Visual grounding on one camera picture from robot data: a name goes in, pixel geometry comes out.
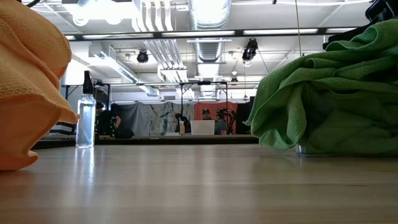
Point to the green microfiber towel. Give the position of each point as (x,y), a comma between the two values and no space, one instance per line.
(373,34)
(289,102)

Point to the orange microfiber towel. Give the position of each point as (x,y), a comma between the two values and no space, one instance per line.
(28,77)

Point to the black background robot arm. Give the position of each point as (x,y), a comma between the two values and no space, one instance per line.
(185,123)

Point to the black ceiling spotlight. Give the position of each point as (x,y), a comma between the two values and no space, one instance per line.
(142,57)
(250,49)

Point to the black overhead light bar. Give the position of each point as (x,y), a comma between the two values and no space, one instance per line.
(238,32)

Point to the red backdrop cloth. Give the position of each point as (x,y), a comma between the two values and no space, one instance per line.
(217,107)

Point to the person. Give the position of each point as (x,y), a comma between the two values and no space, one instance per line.
(115,123)
(206,114)
(100,119)

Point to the white laptop lid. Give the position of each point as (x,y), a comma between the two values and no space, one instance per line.
(202,127)

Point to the small yellow bottle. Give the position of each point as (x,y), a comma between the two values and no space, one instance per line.
(182,128)

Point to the grey patterned backdrop cloth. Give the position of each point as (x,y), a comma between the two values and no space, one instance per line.
(149,118)

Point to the clear plastic spray bottle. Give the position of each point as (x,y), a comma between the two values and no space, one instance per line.
(86,118)

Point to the silver ventilation duct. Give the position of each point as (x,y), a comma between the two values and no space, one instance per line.
(208,49)

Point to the black background rig frame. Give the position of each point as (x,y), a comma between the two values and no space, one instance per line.
(186,83)

